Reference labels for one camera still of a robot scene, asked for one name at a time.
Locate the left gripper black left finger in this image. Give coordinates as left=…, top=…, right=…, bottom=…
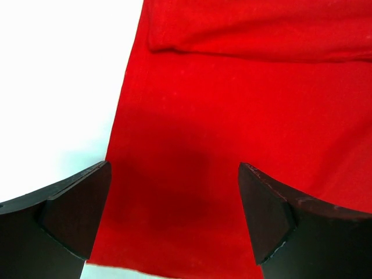
left=1, top=161, right=112, bottom=279

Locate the red t-shirt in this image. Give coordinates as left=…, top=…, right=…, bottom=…
left=90, top=1, right=371, bottom=278

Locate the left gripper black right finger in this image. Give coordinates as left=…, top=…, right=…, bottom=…
left=238, top=163, right=371, bottom=279

